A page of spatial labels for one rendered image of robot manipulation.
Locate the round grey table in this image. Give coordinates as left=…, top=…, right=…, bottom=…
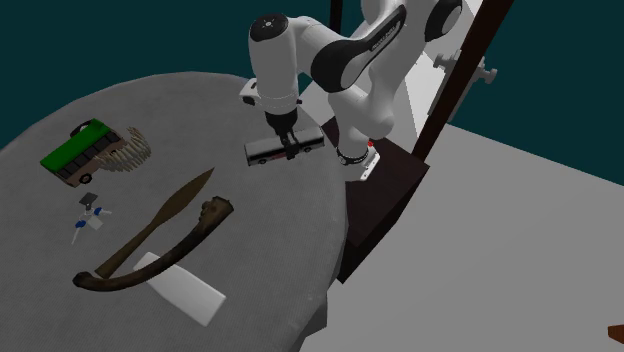
left=0, top=71, right=349, bottom=352

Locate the white flat card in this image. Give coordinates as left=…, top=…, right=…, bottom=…
left=132, top=251, right=227, bottom=328

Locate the small white blue figure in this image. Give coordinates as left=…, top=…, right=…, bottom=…
left=70, top=192, right=114, bottom=247

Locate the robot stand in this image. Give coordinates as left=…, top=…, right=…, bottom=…
left=320, top=116, right=432, bottom=285

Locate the brown wooden blade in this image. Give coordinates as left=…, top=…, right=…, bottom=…
left=93, top=167, right=217, bottom=280

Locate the white toy bus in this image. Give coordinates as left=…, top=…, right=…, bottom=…
left=243, top=125, right=326, bottom=167

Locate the beige rib cage skeleton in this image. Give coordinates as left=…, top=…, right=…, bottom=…
left=94, top=126, right=153, bottom=174

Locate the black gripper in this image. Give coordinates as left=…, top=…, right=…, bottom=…
left=264, top=109, right=301, bottom=161

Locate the green toy bus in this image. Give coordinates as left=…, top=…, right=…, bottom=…
left=39, top=118, right=123, bottom=188

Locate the dark curved bone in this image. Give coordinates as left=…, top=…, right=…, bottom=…
left=72, top=195, right=235, bottom=293

